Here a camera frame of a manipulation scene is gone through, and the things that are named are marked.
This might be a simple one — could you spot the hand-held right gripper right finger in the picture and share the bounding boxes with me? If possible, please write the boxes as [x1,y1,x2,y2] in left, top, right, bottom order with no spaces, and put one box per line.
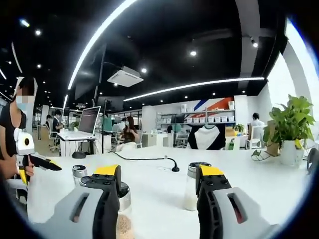
[195,164,281,239]

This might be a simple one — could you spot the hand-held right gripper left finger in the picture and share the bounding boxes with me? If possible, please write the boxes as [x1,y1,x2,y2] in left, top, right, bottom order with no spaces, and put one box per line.
[46,164,123,239]

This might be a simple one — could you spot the glass seasoning bottle white contents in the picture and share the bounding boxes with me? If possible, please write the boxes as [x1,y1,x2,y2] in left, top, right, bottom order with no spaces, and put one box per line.
[183,161,213,212]
[72,164,89,186]

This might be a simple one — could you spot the glass seasoning bottle brown contents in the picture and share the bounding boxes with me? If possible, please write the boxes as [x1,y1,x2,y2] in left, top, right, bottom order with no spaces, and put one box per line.
[79,175,133,236]

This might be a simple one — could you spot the person's left hand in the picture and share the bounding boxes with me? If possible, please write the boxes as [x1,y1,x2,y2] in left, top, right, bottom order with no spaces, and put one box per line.
[24,156,35,177]

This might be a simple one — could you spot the person's own body dark clothing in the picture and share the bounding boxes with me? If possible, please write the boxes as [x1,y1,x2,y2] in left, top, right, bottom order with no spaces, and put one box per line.
[0,77,38,160]

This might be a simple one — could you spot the white framed monitor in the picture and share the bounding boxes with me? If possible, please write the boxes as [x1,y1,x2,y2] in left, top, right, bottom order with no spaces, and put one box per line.
[77,106,102,136]

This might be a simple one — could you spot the white chair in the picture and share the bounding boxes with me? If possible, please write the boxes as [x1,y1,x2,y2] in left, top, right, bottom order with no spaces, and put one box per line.
[246,125,265,150]

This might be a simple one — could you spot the brown paper bag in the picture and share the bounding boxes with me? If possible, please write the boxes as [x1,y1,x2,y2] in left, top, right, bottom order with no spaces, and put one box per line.
[264,120,281,157]

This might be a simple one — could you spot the dark chair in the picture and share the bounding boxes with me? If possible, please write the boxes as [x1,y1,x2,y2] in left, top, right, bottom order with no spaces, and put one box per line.
[305,148,319,176]

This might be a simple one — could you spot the storage shelf with white boxes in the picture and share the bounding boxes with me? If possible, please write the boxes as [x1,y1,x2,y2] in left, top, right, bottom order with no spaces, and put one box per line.
[157,101,236,125]

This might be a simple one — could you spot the potted green plant white pot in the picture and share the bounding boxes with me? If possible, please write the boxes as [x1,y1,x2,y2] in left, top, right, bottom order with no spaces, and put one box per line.
[263,94,317,167]

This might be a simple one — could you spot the ceiling air conditioner unit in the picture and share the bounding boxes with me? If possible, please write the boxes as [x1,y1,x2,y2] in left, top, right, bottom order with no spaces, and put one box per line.
[107,66,145,88]

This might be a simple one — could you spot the narrow window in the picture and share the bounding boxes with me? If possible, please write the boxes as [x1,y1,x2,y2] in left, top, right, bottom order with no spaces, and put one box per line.
[266,53,298,111]

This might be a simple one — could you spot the linear ceiling light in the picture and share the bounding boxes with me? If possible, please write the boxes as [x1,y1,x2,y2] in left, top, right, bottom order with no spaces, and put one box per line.
[66,0,139,91]
[123,76,266,103]

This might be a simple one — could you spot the wide window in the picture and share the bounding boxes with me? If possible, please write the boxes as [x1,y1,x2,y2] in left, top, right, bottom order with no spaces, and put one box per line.
[285,17,316,101]

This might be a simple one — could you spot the wire mesh basket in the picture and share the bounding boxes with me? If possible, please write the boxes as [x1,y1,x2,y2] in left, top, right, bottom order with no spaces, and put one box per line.
[251,148,271,161]

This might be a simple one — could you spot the black power cable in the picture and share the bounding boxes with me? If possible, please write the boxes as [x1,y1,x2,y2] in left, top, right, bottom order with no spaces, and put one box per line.
[109,150,180,173]

